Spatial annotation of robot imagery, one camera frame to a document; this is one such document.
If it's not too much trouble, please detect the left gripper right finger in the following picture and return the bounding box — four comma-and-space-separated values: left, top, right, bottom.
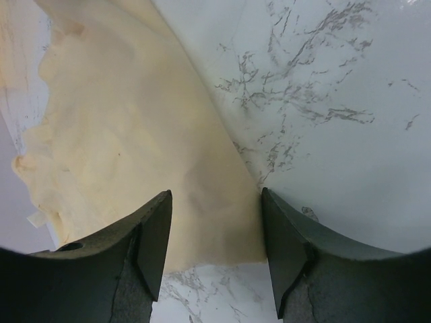
261, 188, 430, 322

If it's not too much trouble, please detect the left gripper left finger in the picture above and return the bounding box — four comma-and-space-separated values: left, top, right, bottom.
1, 190, 172, 322

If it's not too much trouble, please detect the cream yellow t shirt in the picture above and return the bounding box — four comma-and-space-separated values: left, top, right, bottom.
11, 1, 266, 273

